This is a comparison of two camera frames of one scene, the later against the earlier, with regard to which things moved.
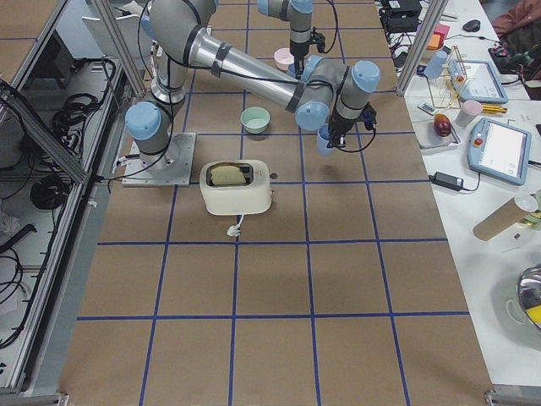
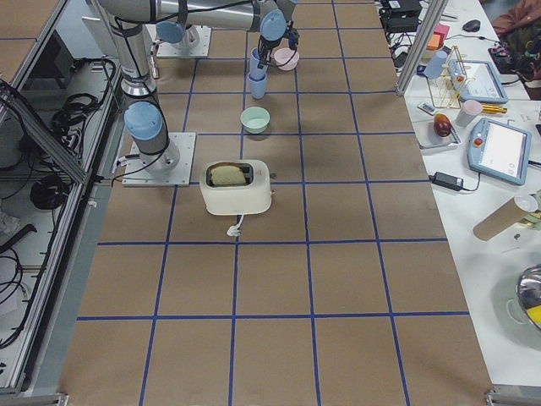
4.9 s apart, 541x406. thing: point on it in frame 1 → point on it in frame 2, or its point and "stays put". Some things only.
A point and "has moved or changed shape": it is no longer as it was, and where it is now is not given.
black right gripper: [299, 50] → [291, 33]
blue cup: [323, 138] has moved or changed shape
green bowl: [255, 119] stays put
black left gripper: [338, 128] → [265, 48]
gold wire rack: [446, 83] stays put
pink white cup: [470, 110] stays put
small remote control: [428, 108] stays put
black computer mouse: [472, 26] stays put
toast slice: [226, 175] stays put
